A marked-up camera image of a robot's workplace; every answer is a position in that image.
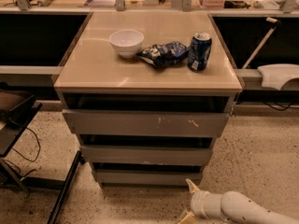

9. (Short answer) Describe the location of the grey middle drawer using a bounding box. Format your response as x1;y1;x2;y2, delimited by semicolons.
80;146;211;166

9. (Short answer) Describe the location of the black cart stand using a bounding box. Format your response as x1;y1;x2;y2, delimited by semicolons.
0;82;85;224

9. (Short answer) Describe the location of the black cable on floor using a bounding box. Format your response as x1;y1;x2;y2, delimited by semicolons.
4;126;42;179

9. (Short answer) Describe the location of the grey top drawer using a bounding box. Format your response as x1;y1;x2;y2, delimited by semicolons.
63;109;228;137

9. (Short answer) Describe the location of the blue chip bag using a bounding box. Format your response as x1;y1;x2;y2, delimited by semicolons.
136;41;189;68

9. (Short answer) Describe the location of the white dustpan with handle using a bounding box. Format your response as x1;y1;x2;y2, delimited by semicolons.
242;17;299;91

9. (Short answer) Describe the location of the white bowl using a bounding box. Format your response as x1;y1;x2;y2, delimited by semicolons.
109;30;144;58

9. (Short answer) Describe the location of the grey drawer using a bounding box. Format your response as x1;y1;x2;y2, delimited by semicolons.
92;170;203;186
80;146;211;166
63;109;228;137

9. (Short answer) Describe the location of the black cable under shelf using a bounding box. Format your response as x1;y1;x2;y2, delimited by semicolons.
263;100;295;112

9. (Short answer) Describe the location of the grey drawer cabinet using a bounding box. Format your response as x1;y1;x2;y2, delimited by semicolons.
53;10;244;190

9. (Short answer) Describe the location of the blue soda can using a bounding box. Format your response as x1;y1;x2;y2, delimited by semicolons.
188;33;212;72

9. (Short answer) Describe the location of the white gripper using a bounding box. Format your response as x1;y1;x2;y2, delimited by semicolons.
175;178;225;224

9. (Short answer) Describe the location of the grey bottom drawer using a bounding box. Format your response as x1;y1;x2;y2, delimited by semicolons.
92;170;203;186

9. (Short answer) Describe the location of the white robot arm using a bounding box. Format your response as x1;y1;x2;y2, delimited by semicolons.
175;178;299;224

